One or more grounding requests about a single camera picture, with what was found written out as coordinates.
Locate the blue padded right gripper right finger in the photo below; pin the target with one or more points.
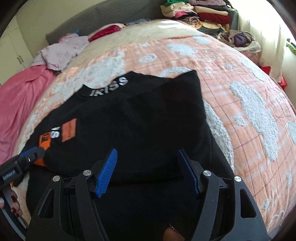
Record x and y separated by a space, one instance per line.
228 210

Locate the dark red folded garment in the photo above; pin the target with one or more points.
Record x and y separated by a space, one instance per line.
104 32

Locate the pile of folded clothes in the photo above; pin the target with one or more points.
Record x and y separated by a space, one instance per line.
210 17

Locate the white curtain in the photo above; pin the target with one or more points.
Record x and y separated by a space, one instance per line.
262 20

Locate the red gift bag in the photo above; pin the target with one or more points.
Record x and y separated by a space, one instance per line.
283 83

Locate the peach white fleece blanket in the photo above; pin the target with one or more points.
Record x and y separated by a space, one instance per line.
249 115

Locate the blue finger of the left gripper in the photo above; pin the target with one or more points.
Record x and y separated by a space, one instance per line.
31 155

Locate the right hand thumb tip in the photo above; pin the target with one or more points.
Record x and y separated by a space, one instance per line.
171 234

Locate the pink duvet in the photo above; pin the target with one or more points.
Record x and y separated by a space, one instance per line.
19 95

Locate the white wardrobe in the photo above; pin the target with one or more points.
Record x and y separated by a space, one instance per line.
14 53

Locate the white bag of clothes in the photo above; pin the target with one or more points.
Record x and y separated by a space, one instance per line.
239 40

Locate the grey padded headboard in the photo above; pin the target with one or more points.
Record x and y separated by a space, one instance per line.
104 13

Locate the lilac crumpled garment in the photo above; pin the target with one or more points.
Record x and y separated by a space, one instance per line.
58 56

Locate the black IKISS sweatshirt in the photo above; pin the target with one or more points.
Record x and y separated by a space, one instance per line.
147 119

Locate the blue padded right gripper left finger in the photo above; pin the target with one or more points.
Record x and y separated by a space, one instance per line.
67 210

